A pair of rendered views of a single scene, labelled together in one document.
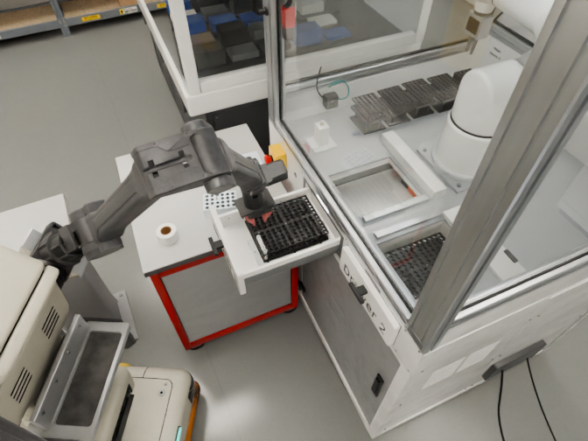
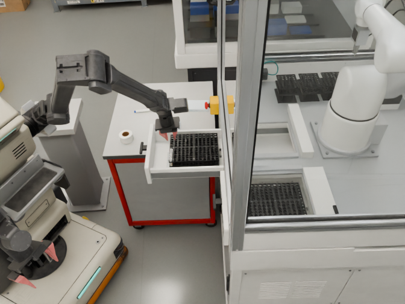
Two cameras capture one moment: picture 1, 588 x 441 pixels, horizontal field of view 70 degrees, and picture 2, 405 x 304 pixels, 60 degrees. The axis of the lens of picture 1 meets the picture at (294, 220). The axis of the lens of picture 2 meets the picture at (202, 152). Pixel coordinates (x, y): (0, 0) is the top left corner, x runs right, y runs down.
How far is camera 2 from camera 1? 0.52 m
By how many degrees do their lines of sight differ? 17
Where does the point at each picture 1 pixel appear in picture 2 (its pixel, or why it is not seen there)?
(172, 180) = (68, 76)
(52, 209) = (72, 105)
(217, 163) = (95, 73)
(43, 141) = not seen: hidden behind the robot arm
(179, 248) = (129, 148)
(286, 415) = (177, 294)
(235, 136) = (200, 87)
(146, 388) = (90, 236)
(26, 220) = not seen: hidden behind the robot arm
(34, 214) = not seen: hidden behind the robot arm
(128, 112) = (161, 63)
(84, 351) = (35, 175)
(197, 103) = (181, 60)
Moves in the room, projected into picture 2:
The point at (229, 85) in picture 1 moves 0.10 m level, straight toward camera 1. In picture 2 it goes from (205, 52) to (202, 61)
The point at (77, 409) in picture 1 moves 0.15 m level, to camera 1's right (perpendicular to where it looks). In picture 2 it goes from (17, 202) to (50, 215)
